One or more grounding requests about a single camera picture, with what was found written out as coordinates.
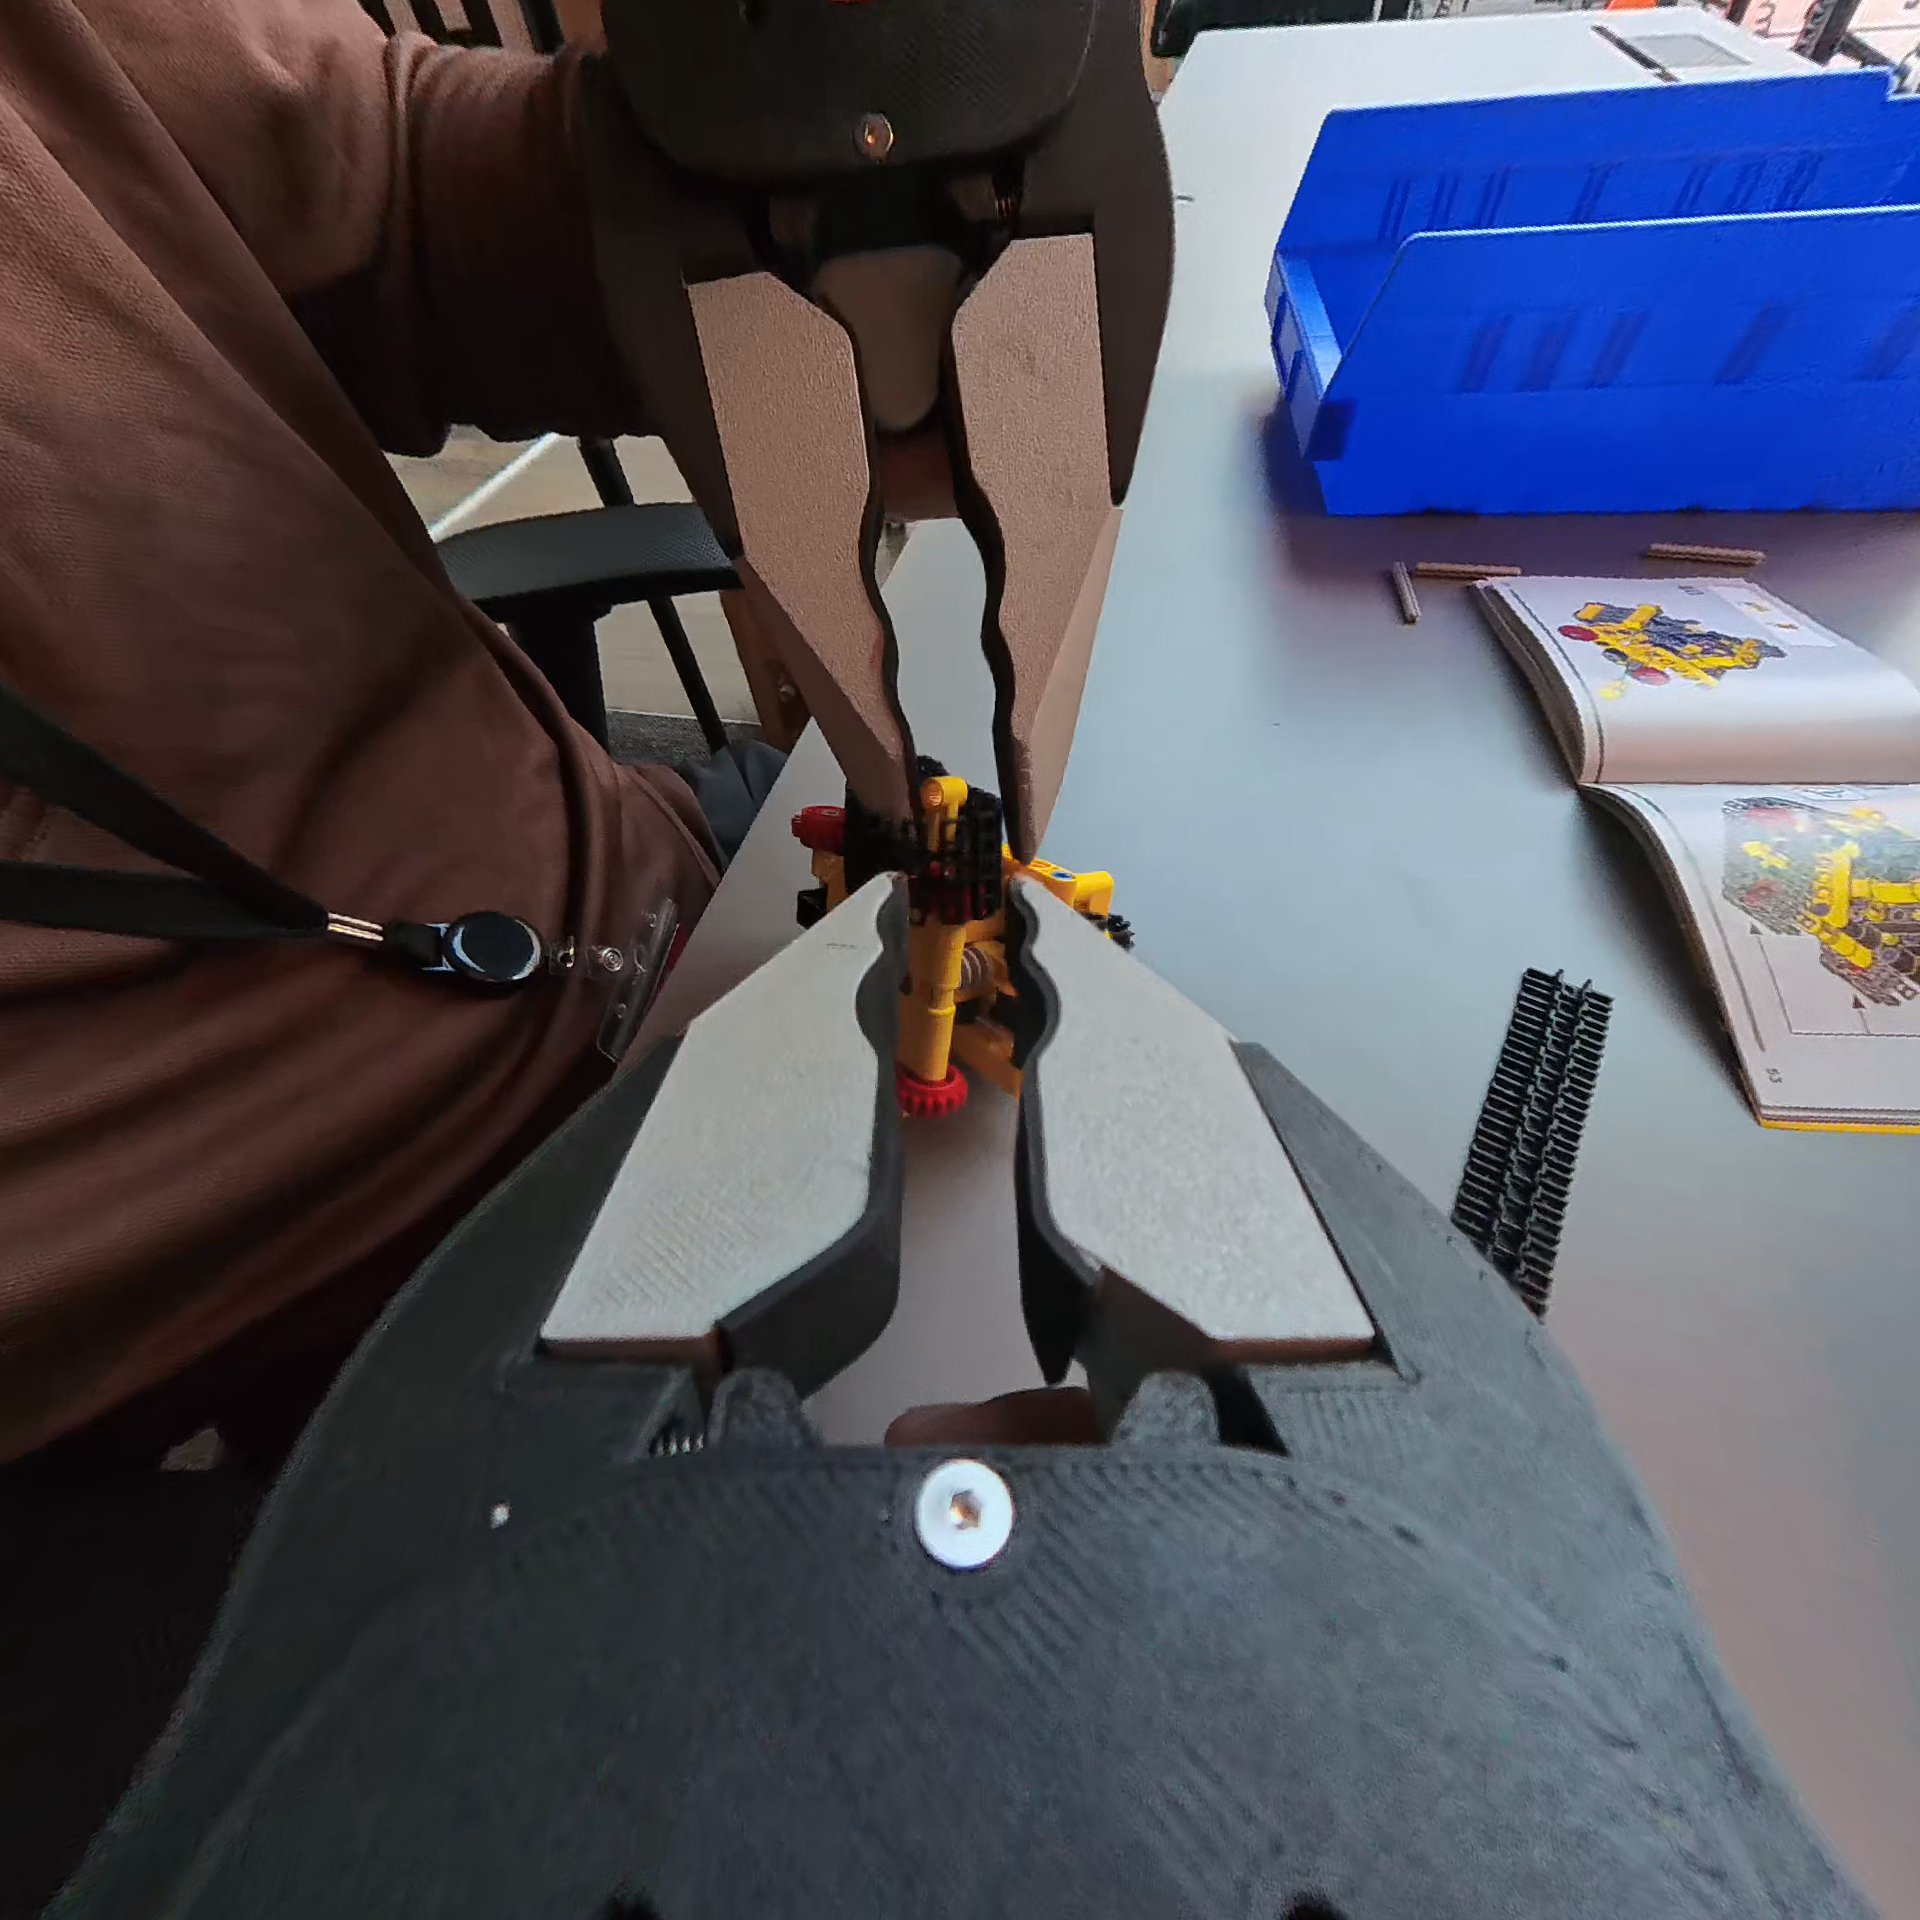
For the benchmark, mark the black office chair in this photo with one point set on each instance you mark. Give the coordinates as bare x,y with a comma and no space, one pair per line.
587,548

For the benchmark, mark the person's left forearm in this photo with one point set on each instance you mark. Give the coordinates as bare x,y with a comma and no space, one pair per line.
495,226

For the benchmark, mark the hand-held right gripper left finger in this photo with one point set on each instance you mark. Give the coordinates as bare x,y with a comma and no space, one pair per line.
734,1156

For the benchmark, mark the yellow lego bulldozer model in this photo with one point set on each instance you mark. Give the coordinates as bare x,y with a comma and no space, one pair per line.
939,991

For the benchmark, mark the clear badge holder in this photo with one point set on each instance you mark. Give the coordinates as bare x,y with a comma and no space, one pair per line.
639,983

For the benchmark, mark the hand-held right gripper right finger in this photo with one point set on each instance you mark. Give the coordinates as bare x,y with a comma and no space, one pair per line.
1185,1171

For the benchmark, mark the open lego instruction booklet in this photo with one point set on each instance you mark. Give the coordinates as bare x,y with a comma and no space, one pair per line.
1724,706

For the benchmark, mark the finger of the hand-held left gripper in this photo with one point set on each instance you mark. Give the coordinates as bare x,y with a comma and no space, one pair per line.
797,495
1044,452

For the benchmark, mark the blue plastic bin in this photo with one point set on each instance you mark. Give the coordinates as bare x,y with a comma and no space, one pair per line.
1621,359

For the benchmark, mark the person in brown shirt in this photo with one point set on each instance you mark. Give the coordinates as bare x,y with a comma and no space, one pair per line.
300,1126

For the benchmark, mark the black round badge reel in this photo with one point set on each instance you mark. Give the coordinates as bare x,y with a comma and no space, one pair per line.
488,950

